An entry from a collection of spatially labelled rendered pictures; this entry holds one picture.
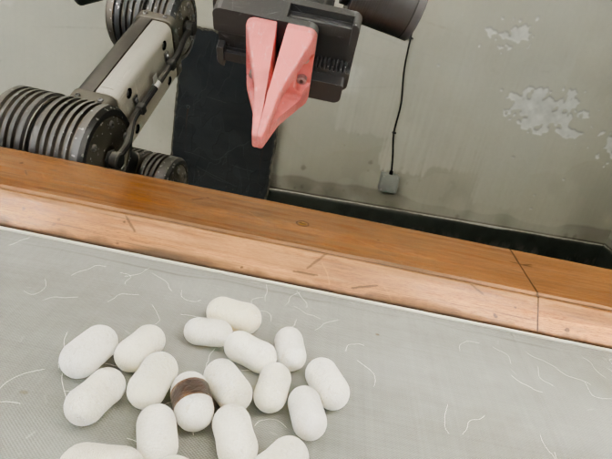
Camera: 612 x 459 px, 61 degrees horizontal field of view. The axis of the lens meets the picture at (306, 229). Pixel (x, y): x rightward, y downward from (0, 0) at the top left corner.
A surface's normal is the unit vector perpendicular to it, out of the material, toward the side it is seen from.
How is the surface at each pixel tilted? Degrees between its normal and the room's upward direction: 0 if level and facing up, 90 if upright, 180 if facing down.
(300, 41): 60
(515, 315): 45
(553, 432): 0
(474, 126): 90
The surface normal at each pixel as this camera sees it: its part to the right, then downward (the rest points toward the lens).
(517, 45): 0.00, 0.42
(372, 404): 0.18, -0.89
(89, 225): 0.07, -0.35
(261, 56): 0.02, -0.10
